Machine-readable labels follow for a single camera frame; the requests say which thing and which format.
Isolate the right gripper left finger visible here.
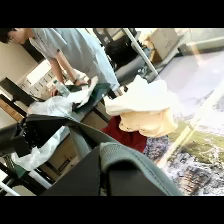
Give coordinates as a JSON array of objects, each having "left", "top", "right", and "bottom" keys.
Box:
[{"left": 41, "top": 146, "right": 101, "bottom": 197}]

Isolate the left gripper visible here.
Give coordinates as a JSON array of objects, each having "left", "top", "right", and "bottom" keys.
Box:
[{"left": 20, "top": 117, "right": 70, "bottom": 150}]

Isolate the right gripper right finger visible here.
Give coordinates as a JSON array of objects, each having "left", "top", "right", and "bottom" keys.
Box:
[{"left": 106, "top": 161, "right": 166, "bottom": 197}]

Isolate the grey garment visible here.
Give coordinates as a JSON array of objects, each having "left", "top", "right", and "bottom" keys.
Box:
[{"left": 24, "top": 114, "right": 184, "bottom": 197}]

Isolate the white plastic bag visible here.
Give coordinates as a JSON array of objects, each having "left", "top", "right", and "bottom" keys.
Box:
[
  {"left": 26, "top": 95, "right": 76, "bottom": 118},
  {"left": 11, "top": 126, "right": 71, "bottom": 172}
]

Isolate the red garment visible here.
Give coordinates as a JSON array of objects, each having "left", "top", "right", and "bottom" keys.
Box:
[{"left": 101, "top": 115, "right": 148, "bottom": 154}]

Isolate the cream garment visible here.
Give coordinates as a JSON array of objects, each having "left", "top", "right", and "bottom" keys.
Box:
[{"left": 118, "top": 108, "right": 179, "bottom": 139}]

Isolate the white garment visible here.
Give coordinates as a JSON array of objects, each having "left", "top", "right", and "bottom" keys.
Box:
[{"left": 103, "top": 74, "right": 181, "bottom": 118}]

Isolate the person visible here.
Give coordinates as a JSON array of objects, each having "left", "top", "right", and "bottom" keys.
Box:
[{"left": 0, "top": 28, "right": 121, "bottom": 98}]

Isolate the cardboard box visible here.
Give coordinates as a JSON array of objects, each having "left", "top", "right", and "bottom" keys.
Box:
[{"left": 146, "top": 28, "right": 181, "bottom": 64}]

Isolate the silver frame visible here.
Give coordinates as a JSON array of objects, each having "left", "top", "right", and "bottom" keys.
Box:
[{"left": 122, "top": 28, "right": 160, "bottom": 78}]

